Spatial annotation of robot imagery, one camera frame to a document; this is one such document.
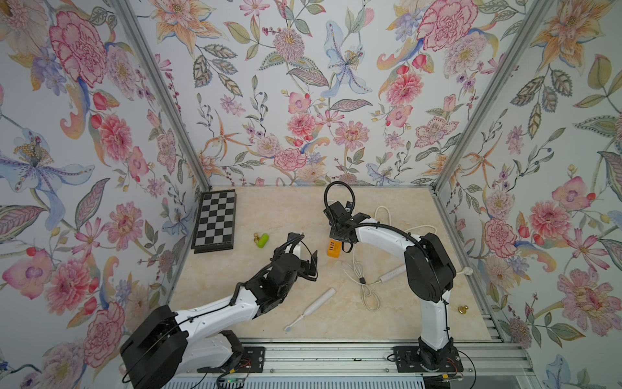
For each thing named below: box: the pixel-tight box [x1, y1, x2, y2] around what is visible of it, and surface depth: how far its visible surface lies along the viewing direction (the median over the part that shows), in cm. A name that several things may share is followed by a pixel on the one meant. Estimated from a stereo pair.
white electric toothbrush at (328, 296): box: [284, 287, 337, 333], surface depth 87 cm
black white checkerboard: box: [191, 188, 237, 255], surface depth 106 cm
